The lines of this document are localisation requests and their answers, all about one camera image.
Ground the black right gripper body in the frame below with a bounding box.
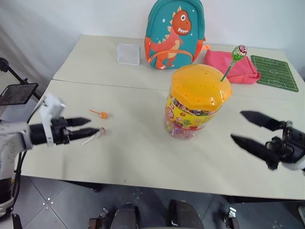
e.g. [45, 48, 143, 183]
[264, 121, 305, 170]

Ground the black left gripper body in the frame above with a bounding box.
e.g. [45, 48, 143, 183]
[50, 116, 71, 146]

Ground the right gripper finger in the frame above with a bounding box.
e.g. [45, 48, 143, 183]
[240, 110, 287, 132]
[230, 134, 275, 167]

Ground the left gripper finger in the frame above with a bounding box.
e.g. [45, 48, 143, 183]
[67, 127, 101, 142]
[67, 116, 92, 128]

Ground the yellow plastic lollipop jar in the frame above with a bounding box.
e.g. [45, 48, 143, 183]
[163, 94, 225, 140]

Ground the orange perforated jar lid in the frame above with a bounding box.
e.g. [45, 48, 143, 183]
[170, 63, 233, 112]

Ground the lollipop with white stick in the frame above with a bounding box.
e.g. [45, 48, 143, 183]
[81, 127, 107, 146]

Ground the orange lollipop with orange stick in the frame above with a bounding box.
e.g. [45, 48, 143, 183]
[89, 109, 110, 119]

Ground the green soccer field mat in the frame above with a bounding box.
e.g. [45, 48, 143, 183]
[250, 55, 299, 93]

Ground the black tablet screen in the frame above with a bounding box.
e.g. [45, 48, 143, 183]
[0, 83, 39, 106]

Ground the pink fabric bag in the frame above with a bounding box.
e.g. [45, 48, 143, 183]
[204, 49, 262, 85]

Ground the green lollipop with green stick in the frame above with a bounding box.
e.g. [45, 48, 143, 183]
[220, 44, 249, 82]

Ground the clear plastic box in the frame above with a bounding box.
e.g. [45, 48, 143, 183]
[116, 42, 141, 65]

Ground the dark rounded shape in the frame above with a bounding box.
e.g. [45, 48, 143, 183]
[113, 202, 141, 229]
[168, 199, 204, 229]

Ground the teal dinosaur backpack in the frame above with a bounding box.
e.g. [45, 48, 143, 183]
[144, 0, 210, 71]

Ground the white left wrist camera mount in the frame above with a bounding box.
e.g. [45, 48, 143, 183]
[39, 93, 67, 147]

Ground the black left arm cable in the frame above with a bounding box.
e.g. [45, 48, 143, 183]
[11, 143, 28, 207]

